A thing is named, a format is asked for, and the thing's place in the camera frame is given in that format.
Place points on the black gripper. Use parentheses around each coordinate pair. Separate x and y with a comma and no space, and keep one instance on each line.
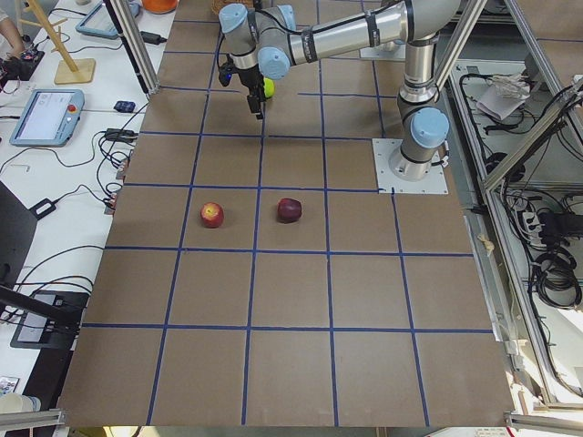
(250,80)

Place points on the green apple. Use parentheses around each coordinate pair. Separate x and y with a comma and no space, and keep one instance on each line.
(269,88)

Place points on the dark red apple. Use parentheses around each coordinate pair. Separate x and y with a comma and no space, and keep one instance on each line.
(289,210)

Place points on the red yellow apple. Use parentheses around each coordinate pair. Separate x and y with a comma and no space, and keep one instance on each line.
(211,215)

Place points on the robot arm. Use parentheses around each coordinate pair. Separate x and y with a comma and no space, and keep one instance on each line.
(265,43)

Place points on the wicker basket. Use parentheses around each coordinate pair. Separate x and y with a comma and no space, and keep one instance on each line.
(217,5)

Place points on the small blue device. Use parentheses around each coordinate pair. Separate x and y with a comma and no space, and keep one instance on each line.
(124,106)

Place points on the orange bucket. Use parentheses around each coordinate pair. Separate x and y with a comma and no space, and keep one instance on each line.
(160,6)

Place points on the far teach pendant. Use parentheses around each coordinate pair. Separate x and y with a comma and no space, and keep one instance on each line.
(98,23)

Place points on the teach pendant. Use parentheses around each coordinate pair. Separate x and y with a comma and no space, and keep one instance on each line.
(98,23)
(49,119)

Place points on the wooden stand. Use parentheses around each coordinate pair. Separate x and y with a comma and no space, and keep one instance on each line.
(70,71)

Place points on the near teach pendant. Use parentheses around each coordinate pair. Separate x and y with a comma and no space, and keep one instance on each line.
(49,119)

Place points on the black power adapter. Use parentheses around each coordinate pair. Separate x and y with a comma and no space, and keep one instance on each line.
(43,208)

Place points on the black monitor stand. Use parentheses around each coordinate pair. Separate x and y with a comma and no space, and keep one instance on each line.
(43,318)

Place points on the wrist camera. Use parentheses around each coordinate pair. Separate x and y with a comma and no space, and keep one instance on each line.
(225,74)

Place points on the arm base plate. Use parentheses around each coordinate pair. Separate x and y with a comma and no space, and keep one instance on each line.
(387,51)
(397,175)

